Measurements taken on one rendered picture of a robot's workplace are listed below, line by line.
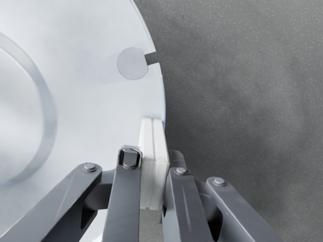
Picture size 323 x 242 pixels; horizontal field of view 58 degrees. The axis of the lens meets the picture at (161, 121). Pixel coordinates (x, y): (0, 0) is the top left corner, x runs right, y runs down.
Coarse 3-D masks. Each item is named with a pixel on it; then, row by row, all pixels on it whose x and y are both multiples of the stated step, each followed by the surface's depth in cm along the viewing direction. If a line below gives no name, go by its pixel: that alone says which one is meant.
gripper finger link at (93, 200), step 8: (104, 176) 14; (112, 176) 14; (104, 184) 13; (96, 192) 13; (104, 192) 14; (88, 200) 13; (96, 200) 14; (104, 200) 14; (88, 208) 14; (96, 208) 14; (104, 208) 14
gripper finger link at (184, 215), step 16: (176, 176) 14; (192, 176) 14; (176, 192) 13; (192, 192) 13; (176, 208) 12; (192, 208) 12; (176, 224) 11; (192, 224) 11; (176, 240) 10; (192, 240) 10; (208, 240) 10
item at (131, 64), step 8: (128, 48) 20; (136, 48) 20; (120, 56) 20; (128, 56) 20; (136, 56) 20; (144, 56) 20; (120, 64) 20; (128, 64) 20; (136, 64) 20; (144, 64) 20; (120, 72) 20; (128, 72) 21; (136, 72) 21; (144, 72) 21
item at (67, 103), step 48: (0, 0) 19; (48, 0) 19; (96, 0) 19; (0, 48) 19; (48, 48) 20; (96, 48) 20; (144, 48) 20; (0, 96) 20; (48, 96) 21; (96, 96) 21; (144, 96) 21; (0, 144) 21; (48, 144) 22; (96, 144) 22; (0, 192) 23; (96, 240) 25
